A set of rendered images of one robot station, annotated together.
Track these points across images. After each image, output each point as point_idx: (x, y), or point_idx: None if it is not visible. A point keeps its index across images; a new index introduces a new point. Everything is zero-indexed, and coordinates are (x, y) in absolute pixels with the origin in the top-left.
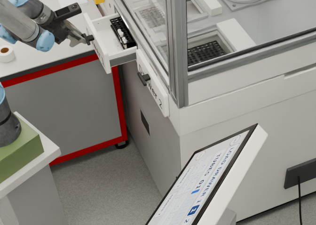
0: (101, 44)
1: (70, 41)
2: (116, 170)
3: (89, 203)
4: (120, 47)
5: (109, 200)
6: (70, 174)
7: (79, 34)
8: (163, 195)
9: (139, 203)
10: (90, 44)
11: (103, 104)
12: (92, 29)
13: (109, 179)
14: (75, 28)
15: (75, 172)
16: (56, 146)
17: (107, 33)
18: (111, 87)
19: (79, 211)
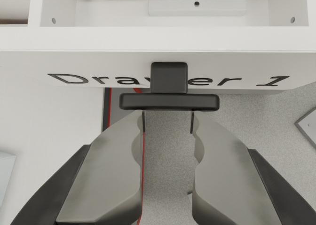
0: (304, 38)
1: (38, 137)
2: (164, 120)
3: (189, 156)
4: None
5: (194, 138)
6: (149, 162)
7: (140, 129)
8: (231, 92)
9: (208, 114)
10: (79, 89)
11: (134, 110)
12: (138, 41)
13: (170, 129)
14: (113, 150)
15: (149, 156)
16: None
17: (99, 19)
18: (130, 90)
19: (194, 168)
